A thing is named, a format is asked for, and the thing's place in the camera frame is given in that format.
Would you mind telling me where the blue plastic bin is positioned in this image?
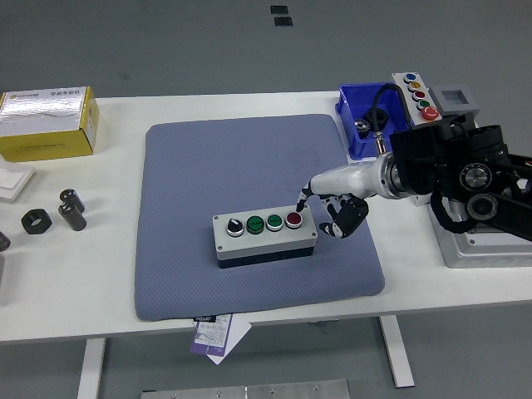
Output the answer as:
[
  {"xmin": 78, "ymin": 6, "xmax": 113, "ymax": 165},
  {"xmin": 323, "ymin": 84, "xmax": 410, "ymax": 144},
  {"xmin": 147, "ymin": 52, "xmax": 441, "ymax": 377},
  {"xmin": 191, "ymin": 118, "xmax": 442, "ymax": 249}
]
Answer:
[{"xmin": 335, "ymin": 81, "xmax": 416, "ymax": 160}]

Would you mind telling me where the grey metal base plate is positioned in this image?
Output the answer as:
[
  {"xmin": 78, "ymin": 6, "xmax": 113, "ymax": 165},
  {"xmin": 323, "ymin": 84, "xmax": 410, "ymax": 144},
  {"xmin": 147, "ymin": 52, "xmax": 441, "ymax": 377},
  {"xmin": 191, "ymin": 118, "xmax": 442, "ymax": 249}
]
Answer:
[{"xmin": 140, "ymin": 378, "xmax": 351, "ymax": 399}]

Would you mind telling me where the grey distribution box clear cover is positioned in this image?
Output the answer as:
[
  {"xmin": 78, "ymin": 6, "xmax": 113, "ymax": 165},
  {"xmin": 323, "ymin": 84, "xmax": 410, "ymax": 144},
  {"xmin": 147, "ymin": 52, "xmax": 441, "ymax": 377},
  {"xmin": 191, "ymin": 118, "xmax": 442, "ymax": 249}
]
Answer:
[{"xmin": 427, "ymin": 199, "xmax": 532, "ymax": 270}]

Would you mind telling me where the white table leg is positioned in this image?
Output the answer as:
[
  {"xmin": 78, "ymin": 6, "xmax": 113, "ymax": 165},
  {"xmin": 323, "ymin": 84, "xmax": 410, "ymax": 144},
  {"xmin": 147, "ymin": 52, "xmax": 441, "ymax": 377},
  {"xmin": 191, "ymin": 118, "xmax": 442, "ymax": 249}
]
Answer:
[
  {"xmin": 76, "ymin": 338, "xmax": 107, "ymax": 399},
  {"xmin": 377, "ymin": 315, "xmax": 416, "ymax": 389}
]

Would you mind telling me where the grey five-button control box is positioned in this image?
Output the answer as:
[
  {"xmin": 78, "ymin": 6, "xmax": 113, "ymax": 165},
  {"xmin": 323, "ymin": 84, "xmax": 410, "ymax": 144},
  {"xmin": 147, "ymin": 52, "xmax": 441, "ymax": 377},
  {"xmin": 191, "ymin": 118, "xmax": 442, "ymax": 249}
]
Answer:
[{"xmin": 392, "ymin": 71, "xmax": 446, "ymax": 124}]

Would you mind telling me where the purple and white mat tag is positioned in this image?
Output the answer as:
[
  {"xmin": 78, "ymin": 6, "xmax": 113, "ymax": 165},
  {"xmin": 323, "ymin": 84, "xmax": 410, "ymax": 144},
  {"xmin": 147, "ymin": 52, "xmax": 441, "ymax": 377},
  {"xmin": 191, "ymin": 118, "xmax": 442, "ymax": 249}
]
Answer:
[{"xmin": 190, "ymin": 313, "xmax": 234, "ymax": 358}]

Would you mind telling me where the black cylindrical capacitor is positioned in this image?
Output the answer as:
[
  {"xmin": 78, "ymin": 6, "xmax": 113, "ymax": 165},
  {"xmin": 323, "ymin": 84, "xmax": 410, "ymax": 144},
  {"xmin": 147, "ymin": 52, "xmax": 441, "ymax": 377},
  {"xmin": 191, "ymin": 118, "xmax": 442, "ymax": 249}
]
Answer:
[
  {"xmin": 57, "ymin": 202, "xmax": 87, "ymax": 232},
  {"xmin": 59, "ymin": 188, "xmax": 86, "ymax": 213}
]

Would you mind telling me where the blue-grey padded mat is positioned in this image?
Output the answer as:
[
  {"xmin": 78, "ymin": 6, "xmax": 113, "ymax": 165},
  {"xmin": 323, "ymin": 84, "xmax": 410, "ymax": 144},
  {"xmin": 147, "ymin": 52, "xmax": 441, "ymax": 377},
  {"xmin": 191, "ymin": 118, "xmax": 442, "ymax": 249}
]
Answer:
[{"xmin": 133, "ymin": 113, "xmax": 386, "ymax": 323}]

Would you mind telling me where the yellow and silver cardboard box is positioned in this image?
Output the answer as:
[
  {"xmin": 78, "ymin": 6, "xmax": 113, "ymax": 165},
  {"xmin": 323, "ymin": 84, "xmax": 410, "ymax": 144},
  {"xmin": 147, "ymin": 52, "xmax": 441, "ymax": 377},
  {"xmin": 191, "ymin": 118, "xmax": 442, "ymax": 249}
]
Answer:
[{"xmin": 0, "ymin": 86, "xmax": 101, "ymax": 163}]

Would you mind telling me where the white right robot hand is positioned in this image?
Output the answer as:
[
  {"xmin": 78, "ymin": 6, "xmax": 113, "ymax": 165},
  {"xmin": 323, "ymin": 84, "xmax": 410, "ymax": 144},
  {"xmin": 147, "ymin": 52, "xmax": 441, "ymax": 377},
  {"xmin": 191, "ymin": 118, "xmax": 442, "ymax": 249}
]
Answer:
[{"xmin": 294, "ymin": 160, "xmax": 390, "ymax": 240}]

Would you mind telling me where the white paper card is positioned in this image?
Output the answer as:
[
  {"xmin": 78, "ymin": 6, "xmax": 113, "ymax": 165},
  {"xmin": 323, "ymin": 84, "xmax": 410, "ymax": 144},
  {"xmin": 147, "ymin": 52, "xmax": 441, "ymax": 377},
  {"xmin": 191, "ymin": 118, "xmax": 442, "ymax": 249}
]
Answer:
[{"xmin": 205, "ymin": 318, "xmax": 253, "ymax": 366}]

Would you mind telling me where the grey four-control button box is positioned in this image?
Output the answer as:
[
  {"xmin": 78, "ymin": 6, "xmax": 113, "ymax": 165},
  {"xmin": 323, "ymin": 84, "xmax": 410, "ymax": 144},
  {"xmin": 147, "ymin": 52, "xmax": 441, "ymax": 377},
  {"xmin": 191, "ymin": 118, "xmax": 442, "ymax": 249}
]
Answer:
[{"xmin": 212, "ymin": 205, "xmax": 319, "ymax": 269}]

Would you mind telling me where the grey square frame box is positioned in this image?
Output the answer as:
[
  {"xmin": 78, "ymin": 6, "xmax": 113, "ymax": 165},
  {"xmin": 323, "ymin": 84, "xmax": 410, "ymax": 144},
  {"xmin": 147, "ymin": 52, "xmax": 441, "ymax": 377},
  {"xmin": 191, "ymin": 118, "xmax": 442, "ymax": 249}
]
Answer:
[{"xmin": 428, "ymin": 85, "xmax": 481, "ymax": 117}]

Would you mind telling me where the white square switch plate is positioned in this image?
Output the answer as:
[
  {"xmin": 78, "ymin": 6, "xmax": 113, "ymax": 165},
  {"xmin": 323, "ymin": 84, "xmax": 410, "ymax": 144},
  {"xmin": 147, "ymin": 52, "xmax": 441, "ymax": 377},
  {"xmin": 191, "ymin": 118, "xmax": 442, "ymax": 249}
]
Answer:
[{"xmin": 0, "ymin": 161, "xmax": 36, "ymax": 204}]

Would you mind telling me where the large black hex nut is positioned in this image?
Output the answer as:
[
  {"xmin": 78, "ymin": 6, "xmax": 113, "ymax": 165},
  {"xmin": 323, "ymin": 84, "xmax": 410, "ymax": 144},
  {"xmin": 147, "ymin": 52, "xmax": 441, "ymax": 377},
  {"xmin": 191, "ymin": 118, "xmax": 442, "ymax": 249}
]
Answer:
[
  {"xmin": 362, "ymin": 107, "xmax": 390, "ymax": 132},
  {"xmin": 20, "ymin": 208, "xmax": 52, "ymax": 236}
]

